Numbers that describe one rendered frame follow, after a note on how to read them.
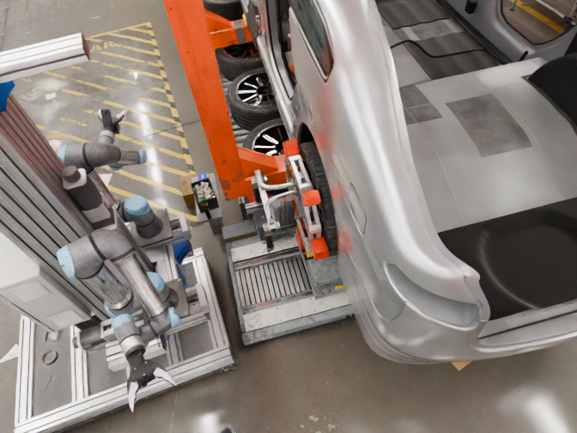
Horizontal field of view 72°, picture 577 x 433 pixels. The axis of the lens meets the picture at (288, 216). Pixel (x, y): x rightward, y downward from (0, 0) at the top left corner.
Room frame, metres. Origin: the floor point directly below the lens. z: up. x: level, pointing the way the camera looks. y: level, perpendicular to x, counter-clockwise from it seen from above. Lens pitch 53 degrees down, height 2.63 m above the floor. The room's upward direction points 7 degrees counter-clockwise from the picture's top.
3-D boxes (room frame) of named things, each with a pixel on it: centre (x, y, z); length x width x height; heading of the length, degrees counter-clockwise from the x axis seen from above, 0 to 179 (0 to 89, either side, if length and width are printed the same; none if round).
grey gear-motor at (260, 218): (1.70, 0.04, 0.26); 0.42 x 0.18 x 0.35; 99
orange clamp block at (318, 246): (1.10, -0.14, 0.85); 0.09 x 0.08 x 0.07; 9
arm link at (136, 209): (1.39, 0.80, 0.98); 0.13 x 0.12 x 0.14; 90
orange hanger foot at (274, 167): (1.91, 0.02, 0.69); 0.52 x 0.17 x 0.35; 99
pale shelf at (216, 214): (1.89, 0.57, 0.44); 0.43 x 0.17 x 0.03; 9
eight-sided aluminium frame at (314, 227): (1.41, -0.09, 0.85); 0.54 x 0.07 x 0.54; 9
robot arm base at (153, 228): (1.39, 0.79, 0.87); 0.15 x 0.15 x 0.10
